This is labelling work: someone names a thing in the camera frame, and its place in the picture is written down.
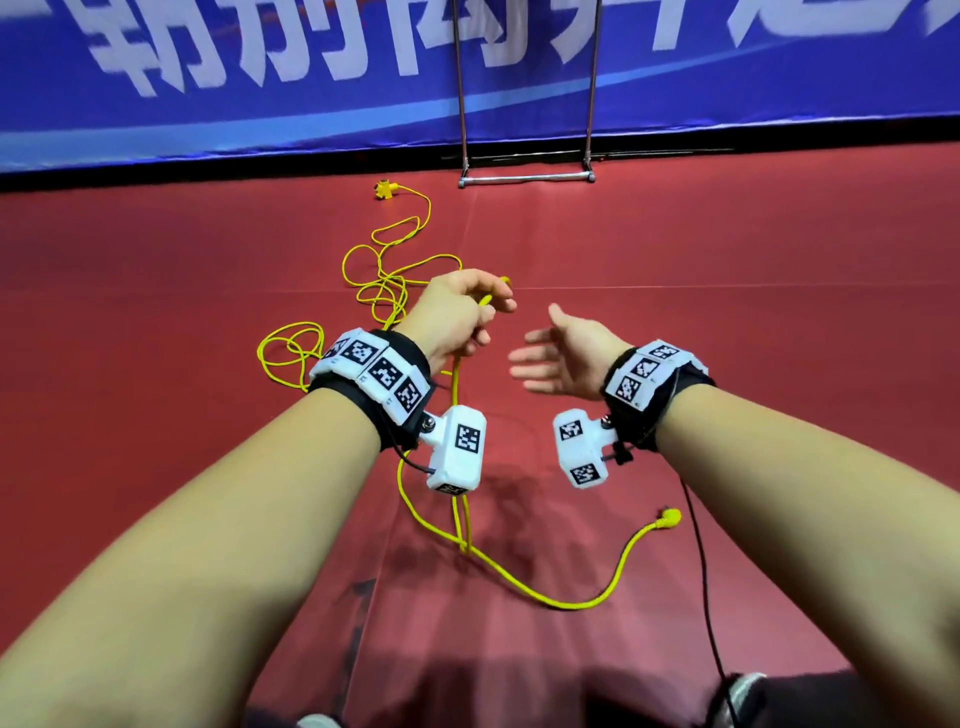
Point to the person's right hand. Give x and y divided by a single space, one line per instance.
578 360

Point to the person's left hand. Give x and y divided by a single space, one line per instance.
450 315

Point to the metal rack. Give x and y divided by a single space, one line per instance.
525 176

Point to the person's left forearm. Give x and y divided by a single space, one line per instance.
180 570

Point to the person's right forearm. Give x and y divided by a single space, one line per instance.
825 525

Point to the black marker wristband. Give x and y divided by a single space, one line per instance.
653 390
375 386

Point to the blue banner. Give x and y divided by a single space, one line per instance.
300 75

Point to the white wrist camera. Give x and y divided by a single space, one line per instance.
582 447
455 447

